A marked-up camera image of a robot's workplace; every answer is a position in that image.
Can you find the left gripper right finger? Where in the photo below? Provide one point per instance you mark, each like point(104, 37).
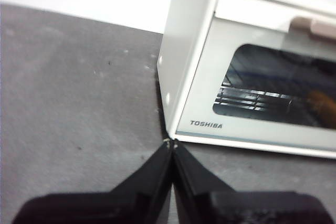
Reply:
point(236, 208)

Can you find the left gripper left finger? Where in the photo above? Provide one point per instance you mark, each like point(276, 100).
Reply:
point(92, 208)

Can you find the white Toshiba toaster oven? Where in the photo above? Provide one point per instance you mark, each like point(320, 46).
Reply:
point(183, 24)

